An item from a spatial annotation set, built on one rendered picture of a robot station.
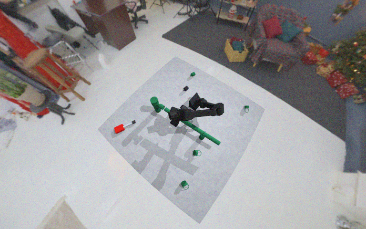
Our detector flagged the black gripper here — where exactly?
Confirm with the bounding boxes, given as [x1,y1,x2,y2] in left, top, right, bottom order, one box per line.
[170,105,188,127]

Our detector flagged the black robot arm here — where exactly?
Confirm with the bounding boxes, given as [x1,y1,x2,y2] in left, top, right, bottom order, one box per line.
[168,98,224,121]

